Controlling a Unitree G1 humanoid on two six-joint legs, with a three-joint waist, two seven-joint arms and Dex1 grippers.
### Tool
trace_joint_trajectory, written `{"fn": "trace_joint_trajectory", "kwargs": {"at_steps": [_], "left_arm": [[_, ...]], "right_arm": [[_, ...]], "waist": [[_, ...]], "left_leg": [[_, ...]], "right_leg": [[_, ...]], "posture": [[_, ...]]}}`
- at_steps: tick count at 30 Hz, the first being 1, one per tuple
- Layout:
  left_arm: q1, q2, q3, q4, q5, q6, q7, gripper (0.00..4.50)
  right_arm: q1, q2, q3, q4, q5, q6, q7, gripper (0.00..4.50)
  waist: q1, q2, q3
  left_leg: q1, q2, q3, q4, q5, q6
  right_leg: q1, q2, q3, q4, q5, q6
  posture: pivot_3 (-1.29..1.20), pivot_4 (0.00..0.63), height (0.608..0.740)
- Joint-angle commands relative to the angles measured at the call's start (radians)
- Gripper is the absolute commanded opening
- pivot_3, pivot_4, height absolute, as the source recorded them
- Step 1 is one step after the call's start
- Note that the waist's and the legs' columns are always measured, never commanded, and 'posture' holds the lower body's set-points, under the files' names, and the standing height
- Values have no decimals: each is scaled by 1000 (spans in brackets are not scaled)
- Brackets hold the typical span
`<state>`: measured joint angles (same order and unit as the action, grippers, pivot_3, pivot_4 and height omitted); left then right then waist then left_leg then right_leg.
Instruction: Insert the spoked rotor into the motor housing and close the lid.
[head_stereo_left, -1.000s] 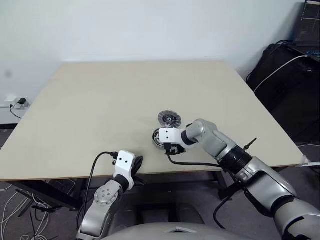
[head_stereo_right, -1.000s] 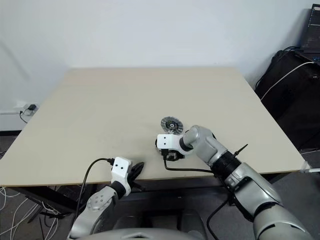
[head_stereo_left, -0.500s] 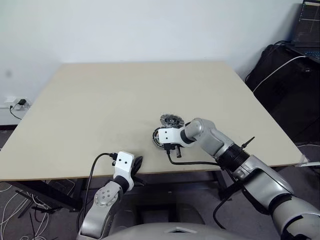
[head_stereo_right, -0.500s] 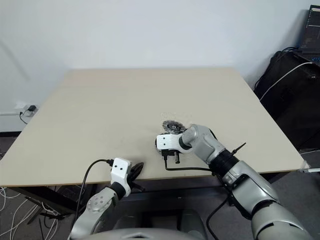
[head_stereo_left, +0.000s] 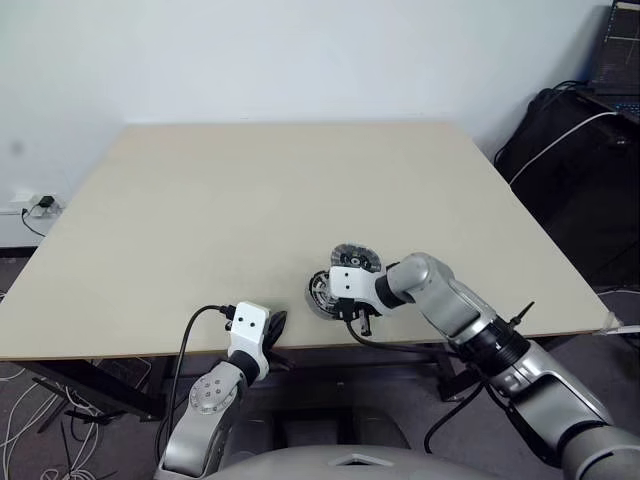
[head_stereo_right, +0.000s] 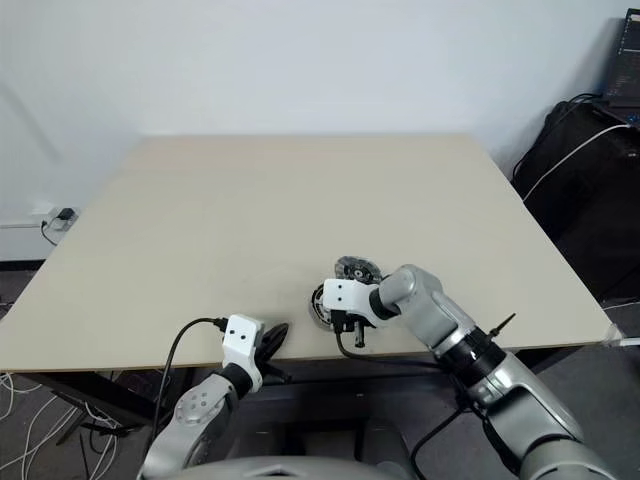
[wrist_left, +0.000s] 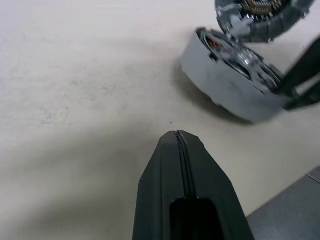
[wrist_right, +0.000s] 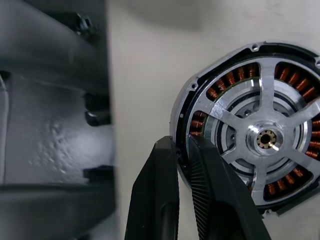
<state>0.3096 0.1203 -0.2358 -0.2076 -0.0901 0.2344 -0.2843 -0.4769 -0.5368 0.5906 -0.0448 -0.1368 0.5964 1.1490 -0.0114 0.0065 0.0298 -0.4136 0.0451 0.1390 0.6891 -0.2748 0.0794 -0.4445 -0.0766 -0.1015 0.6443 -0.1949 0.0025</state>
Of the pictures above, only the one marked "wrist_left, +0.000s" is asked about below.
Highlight round silver motor cover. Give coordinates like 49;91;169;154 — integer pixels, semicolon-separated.
214;0;314;44

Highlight silver motor housing copper windings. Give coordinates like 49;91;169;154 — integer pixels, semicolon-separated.
180;27;288;124

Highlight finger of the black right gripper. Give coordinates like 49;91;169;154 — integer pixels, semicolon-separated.
283;72;320;112
271;36;320;98

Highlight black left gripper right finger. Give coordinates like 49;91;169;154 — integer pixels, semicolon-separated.
177;130;256;240

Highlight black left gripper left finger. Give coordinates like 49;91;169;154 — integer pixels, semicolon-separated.
131;130;193;240

